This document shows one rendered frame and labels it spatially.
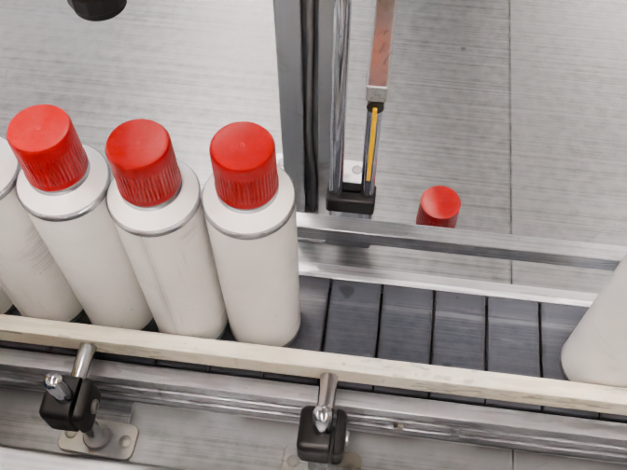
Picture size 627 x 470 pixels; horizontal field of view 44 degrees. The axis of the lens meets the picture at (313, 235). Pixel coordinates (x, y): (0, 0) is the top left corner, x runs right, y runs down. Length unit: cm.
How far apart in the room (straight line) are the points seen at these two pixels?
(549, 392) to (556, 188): 24
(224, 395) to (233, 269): 14
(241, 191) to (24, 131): 11
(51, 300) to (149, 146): 19
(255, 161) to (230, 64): 41
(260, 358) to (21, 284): 16
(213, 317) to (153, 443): 12
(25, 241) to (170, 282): 9
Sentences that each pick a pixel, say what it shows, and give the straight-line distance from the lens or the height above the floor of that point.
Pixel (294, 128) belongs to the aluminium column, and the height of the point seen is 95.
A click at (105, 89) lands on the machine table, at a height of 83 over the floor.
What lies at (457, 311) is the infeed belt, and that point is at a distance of 57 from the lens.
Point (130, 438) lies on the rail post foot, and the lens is 59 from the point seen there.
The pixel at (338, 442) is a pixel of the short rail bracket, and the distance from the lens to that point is 49.
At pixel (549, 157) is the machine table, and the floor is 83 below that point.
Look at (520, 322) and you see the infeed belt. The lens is 58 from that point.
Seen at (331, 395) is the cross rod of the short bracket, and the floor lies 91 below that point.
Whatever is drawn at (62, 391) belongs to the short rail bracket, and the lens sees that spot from 50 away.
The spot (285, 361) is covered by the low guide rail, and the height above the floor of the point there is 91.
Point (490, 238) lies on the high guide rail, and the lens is 51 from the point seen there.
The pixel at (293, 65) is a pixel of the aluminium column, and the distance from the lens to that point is 52.
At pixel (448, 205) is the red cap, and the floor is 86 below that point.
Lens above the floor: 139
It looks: 58 degrees down
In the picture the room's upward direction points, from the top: straight up
